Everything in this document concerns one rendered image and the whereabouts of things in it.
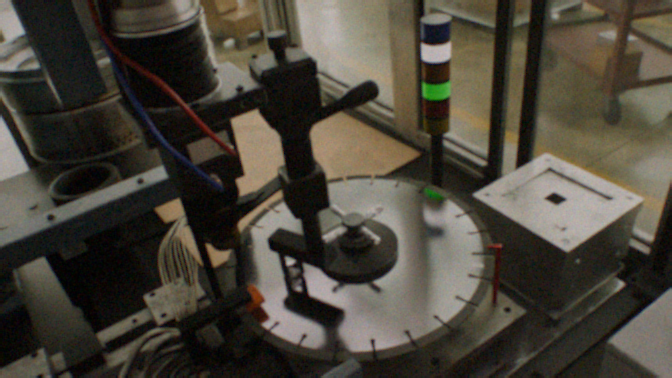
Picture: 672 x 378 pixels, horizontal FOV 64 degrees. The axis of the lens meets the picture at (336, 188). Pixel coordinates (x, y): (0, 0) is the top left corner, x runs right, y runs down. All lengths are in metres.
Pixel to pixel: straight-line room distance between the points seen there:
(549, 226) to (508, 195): 0.09
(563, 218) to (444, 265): 0.24
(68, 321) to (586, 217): 0.88
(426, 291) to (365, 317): 0.08
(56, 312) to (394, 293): 0.67
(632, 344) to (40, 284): 1.01
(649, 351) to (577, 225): 0.22
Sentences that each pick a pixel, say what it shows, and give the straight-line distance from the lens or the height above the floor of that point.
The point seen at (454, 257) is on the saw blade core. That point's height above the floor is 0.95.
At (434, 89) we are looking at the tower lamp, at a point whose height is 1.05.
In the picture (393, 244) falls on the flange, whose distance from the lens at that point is 0.71.
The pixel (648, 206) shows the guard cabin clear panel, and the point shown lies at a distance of 0.99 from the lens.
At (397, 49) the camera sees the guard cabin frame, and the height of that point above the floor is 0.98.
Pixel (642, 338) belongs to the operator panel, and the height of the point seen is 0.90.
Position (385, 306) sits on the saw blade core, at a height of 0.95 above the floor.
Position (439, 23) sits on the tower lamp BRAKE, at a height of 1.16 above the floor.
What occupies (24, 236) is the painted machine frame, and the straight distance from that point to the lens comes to 0.77.
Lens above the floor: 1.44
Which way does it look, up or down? 35 degrees down
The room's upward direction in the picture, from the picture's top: 8 degrees counter-clockwise
